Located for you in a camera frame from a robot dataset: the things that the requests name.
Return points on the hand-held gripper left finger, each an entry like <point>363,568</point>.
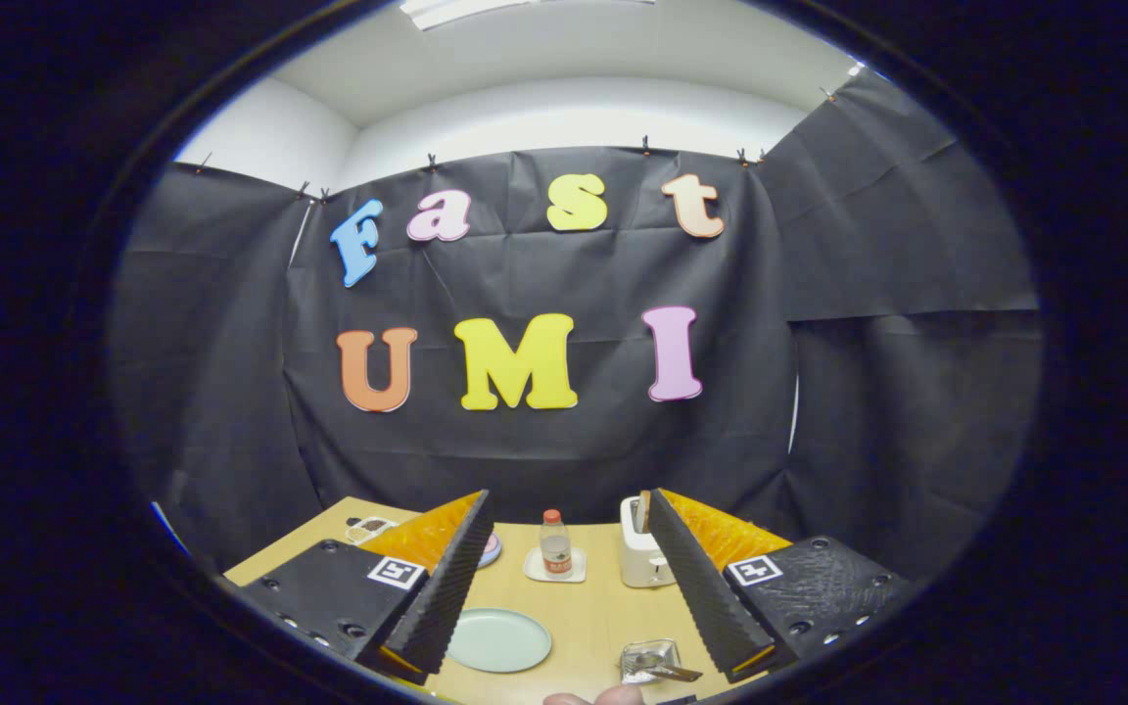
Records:
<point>451,587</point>

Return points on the row of cloth clips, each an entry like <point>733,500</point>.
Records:
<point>432,161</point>

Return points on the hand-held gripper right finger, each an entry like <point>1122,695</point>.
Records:
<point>696,587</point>

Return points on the ceiling light panel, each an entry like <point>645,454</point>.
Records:
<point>446,10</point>

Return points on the clear square glass dish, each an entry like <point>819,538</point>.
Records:
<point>660,647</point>

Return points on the white square coaster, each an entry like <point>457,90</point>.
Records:
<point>532,565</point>

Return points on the blue plate with food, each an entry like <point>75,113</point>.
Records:
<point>491,550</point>

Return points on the brown bread slice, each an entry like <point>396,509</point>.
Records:
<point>643,511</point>

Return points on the light green plate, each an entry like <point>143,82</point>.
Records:
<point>500,639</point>

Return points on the clear water bottle red cap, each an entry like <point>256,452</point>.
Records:
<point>555,550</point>

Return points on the white toaster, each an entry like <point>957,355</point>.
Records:
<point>637,560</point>

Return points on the white divided sauce dish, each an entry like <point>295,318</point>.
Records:
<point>366,529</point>

